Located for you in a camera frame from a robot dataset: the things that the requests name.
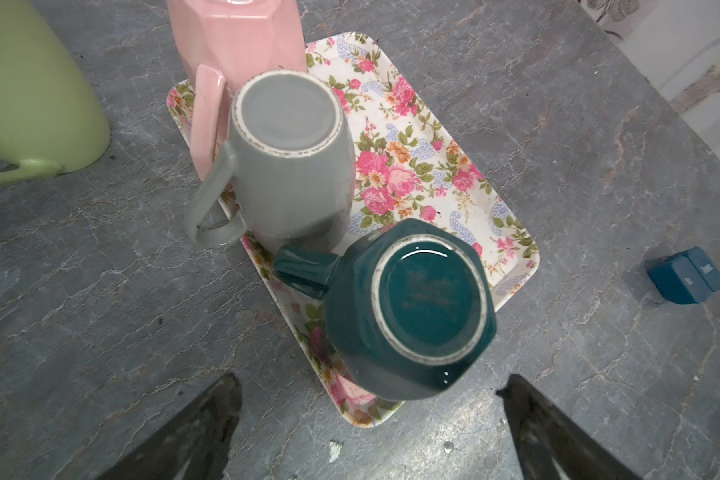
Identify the grey mug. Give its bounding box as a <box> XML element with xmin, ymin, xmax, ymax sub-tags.
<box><xmin>184</xmin><ymin>70</ymin><xmax>355</xmax><ymax>253</ymax></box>

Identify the dark green mug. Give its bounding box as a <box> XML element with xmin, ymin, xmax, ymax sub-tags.
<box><xmin>274</xmin><ymin>218</ymin><xmax>497</xmax><ymax>401</ymax></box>

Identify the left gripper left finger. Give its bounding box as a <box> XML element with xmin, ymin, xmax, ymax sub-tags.
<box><xmin>100</xmin><ymin>373</ymin><xmax>242</xmax><ymax>479</ymax></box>

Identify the light green mug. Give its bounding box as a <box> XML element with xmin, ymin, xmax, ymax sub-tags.
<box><xmin>0</xmin><ymin>1</ymin><xmax>111</xmax><ymax>186</ymax></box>

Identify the small blue block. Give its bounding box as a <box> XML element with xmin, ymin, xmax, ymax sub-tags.
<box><xmin>647</xmin><ymin>246</ymin><xmax>720</xmax><ymax>305</ymax></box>

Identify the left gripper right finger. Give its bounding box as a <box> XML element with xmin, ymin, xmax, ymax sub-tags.
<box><xmin>496</xmin><ymin>374</ymin><xmax>637</xmax><ymax>479</ymax></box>

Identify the pink mug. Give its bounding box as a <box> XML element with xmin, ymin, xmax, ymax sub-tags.
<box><xmin>167</xmin><ymin>0</ymin><xmax>307</xmax><ymax>178</ymax></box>

